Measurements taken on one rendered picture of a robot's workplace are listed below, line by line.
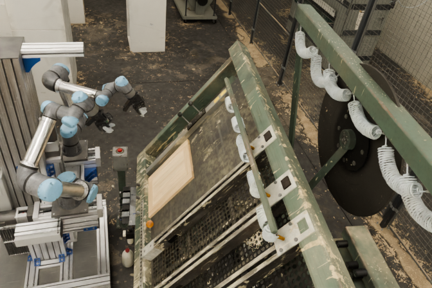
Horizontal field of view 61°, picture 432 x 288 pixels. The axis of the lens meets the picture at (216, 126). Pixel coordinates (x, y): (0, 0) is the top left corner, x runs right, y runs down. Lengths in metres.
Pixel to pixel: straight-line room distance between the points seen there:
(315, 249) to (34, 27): 3.99
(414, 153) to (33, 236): 2.17
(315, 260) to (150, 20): 5.32
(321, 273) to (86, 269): 2.26
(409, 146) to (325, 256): 0.54
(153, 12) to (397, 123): 5.06
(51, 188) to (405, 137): 1.65
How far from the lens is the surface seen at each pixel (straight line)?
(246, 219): 1.81
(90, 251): 3.41
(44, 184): 2.06
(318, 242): 1.47
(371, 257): 1.66
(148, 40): 6.44
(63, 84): 2.64
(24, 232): 2.68
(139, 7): 6.20
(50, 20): 4.68
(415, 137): 1.63
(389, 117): 1.72
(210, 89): 2.77
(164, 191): 2.65
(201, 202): 2.14
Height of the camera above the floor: 3.03
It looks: 38 degrees down
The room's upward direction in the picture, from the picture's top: 8 degrees clockwise
